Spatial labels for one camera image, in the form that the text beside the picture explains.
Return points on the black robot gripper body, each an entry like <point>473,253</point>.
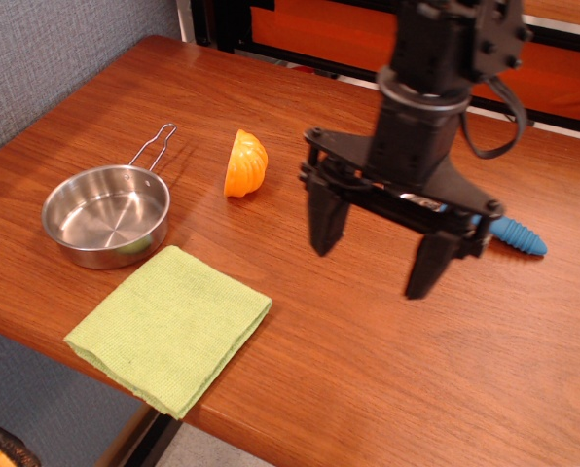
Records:
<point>409,153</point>

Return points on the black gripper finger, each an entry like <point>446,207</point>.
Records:
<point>328,208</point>
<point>433,256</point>

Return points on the blue handled metal spoon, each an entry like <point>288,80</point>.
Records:
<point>505,229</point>

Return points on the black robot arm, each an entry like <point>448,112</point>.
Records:
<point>403,172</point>

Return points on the orange plastic half fruit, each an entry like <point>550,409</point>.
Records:
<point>246,167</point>

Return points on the green folded cloth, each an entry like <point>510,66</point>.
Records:
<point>169,330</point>

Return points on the small stainless steel pan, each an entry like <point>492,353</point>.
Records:
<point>115,215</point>

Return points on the orange black object bottom left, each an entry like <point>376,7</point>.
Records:
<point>14,452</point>

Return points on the table leg frame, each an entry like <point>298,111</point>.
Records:
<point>143,441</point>

